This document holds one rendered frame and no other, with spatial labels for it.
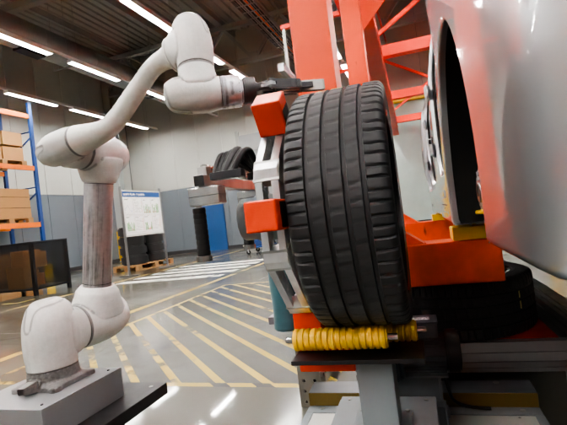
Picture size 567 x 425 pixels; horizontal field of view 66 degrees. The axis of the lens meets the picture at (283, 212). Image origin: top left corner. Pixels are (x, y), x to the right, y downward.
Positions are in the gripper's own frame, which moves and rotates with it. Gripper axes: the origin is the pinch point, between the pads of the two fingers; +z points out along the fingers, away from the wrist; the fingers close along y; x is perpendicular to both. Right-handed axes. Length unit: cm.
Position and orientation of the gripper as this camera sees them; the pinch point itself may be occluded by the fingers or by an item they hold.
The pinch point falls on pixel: (312, 85)
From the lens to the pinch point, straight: 131.7
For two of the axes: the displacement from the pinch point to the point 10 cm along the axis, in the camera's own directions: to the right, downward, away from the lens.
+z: 9.8, -1.2, 1.5
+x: -1.2, -9.9, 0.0
